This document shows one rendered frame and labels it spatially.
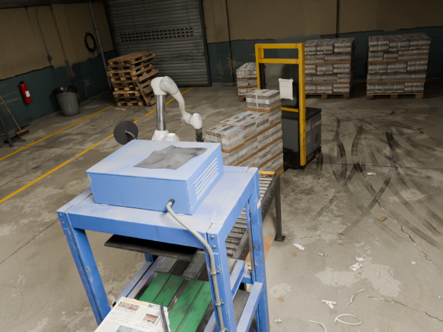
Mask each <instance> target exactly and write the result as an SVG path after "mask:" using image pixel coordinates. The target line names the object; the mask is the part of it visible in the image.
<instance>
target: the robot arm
mask: <svg viewBox="0 0 443 332"><path fill-rule="evenodd" d="M151 87H152V88H153V91H154V93H155V95H156V125H157V129H156V130H155V132H154V135H153V137H152V140H160V141H177V142H180V141H179V138H178V136H177V135H176V134H174V133H170V134H169V132H168V131H167V130H166V116H165V95H166V93H167V92H169V93H170V94H171V95H172V96H173V97H174V98H175V99H176V100H177V101H178V102H179V108H180V112H181V114H182V118H181V120H182V122H183V123H185V124H186V125H193V127H194V131H195V132H196V137H195V138H196V141H197V142H204V138H203V137H202V118H201V116H200V114H199V113H195V114H193V115H191V114H190V113H187V112H186V111H185V101H184V99H183V97H182V95H181V93H180V91H179V89H178V87H177V85H176V83H174V81H173V80H172V79H171V78H170V77H168V76H164V77H157V78H154V79H153V80H152V81H151Z"/></svg>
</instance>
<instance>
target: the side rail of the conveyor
mask: <svg viewBox="0 0 443 332"><path fill-rule="evenodd" d="M279 185H280V174H275V175H274V177H273V179H272V181H271V183H270V185H269V187H268V188H267V190H266V192H265V194H264V196H263V198H262V200H261V202H260V205H261V214H262V222H263V220H264V218H265V216H266V214H267V212H268V209H269V207H270V205H271V203H272V200H273V199H274V196H275V194H276V192H277V190H278V188H279ZM248 253H249V238H248V230H247V229H246V231H245V233H244V235H243V237H242V239H241V241H240V243H239V245H238V247H237V249H236V251H235V253H234V255H233V257H232V258H233V259H236V260H243V261H245V260H246V257H247V255H248Z"/></svg>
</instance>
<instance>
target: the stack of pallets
mask: <svg viewBox="0 0 443 332"><path fill-rule="evenodd" d="M147 54H150V57H146V55H147ZM153 57H155V51H151V52H138V53H129V54H127V55H123V56H120V57H116V58H114V59H110V60H107V61H108V63H109V65H108V66H107V68H108V72H107V73H108V77H110V79H111V83H112V87H113V88H114V90H115V91H114V92H113V96H114V98H115V102H117V106H118V107H120V106H122V105H124V104H126V103H127V106H133V105H134V104H136V103H138V106H142V105H144V104H145V103H146V102H143V100H144V98H143V96H142V94H141V93H140V89H138V84H136V82H135V79H137V78H139V77H141V76H144V75H145V74H148V73H149V72H147V70H150V72H152V71H154V70H155V67H153V66H152V62H153V59H152V58H153ZM145 60H148V62H147V63H144V61H145ZM114 61H118V62H116V63H114ZM145 65H147V67H144V66H145ZM114 67H116V68H114ZM116 78H117V79H116Z"/></svg>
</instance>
